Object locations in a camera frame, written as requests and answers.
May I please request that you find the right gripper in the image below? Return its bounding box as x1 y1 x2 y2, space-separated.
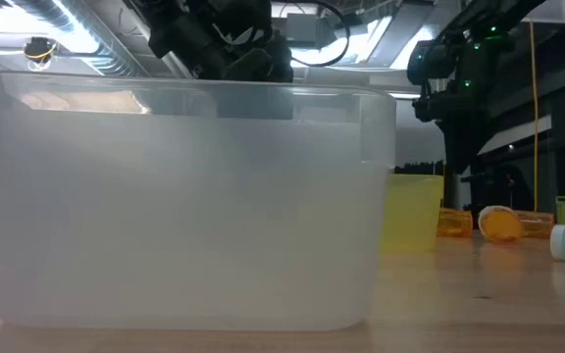
407 33 507 174

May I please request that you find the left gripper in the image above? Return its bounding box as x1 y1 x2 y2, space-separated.
147 0 283 121

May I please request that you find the teal pill bottle white cap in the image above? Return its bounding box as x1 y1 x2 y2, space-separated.
549 224 565 263

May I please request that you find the yellow plastic bin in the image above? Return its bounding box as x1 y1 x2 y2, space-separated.
379 174 444 254

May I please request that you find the clear frosted plastic bin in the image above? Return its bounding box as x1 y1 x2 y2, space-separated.
0 71 397 332

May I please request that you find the grey ceiling box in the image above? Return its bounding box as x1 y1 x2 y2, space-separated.
285 13 320 43

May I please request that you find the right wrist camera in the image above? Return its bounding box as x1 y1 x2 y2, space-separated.
412 91 466 124

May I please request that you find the yellow extension cable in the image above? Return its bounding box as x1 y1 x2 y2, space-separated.
529 19 541 213

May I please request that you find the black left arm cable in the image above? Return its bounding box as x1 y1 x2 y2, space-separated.
289 0 352 69

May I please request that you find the silver ventilation duct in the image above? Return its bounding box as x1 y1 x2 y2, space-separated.
10 0 140 77

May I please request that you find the yellow black cord reel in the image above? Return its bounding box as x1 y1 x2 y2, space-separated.
23 35 59 71

